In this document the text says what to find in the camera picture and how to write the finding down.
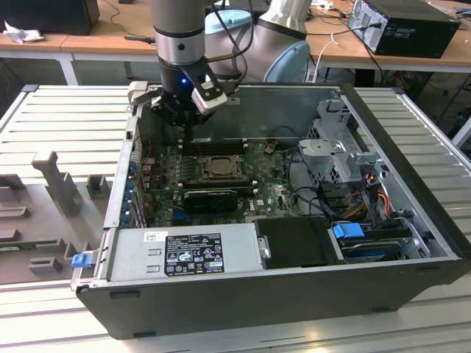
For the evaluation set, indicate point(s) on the silver power supply unit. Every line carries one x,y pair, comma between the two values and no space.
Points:
129,257

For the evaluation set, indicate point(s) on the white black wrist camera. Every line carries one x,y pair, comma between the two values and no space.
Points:
209,97

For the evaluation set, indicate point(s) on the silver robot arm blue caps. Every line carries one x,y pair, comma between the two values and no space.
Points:
178,36

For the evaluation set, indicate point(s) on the grey parts rack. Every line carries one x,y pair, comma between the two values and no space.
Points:
37,206

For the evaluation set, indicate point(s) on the black plastic air shroud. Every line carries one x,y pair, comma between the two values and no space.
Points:
294,242

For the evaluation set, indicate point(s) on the black desktop PC tower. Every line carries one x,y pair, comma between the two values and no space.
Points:
416,33

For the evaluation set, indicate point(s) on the hard disk in blue carrier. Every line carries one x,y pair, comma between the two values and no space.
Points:
347,235

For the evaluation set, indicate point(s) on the black open PC case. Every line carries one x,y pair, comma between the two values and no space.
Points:
221,309

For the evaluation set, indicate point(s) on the crumpled white paper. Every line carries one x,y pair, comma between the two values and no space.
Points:
22,34

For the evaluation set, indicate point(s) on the round silver coin battery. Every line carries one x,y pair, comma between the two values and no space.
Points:
269,149

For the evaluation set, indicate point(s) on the black RAM slot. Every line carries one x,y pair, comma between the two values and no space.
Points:
221,152
221,149
244,188
244,184
244,180
221,143
221,146

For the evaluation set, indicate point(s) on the CPU socket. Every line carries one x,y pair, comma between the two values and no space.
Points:
222,168

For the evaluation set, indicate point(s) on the black graphics card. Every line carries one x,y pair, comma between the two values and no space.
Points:
209,200

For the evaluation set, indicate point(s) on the green motherboard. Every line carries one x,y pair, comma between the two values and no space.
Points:
272,191

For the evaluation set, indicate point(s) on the metal drive cage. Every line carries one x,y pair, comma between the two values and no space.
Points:
331,154

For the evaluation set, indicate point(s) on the black box on desk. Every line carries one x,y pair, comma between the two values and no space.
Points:
48,14

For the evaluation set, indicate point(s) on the green RAM stick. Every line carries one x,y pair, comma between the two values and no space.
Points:
22,247

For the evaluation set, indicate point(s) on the blue plastic release latch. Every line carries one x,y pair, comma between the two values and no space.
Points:
81,261

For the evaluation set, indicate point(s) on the wooden desk white frame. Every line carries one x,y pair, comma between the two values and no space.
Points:
110,44
404,61

